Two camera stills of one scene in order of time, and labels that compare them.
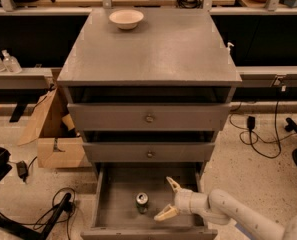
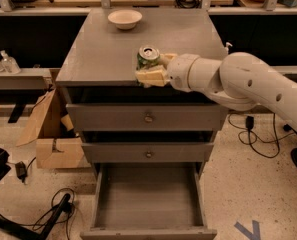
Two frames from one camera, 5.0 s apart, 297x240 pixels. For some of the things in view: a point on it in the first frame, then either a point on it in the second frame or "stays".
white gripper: x=183 y=200 -> x=180 y=71
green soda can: x=142 y=201 -> x=147 y=56
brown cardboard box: x=57 y=146 stays
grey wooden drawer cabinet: x=148 y=90 stays
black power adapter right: x=251 y=122 stays
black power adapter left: x=22 y=169 stays
